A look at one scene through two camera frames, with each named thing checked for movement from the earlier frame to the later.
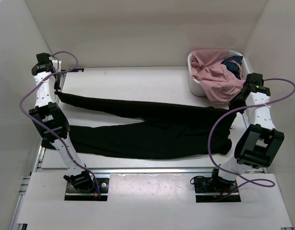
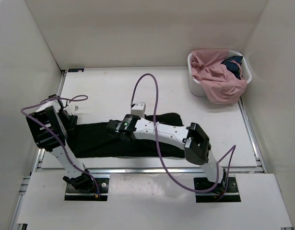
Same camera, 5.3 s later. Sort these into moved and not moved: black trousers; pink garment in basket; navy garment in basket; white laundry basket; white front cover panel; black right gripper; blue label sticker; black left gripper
Moved: black right gripper; black trousers; black left gripper
Not moved: white front cover panel; navy garment in basket; white laundry basket; blue label sticker; pink garment in basket
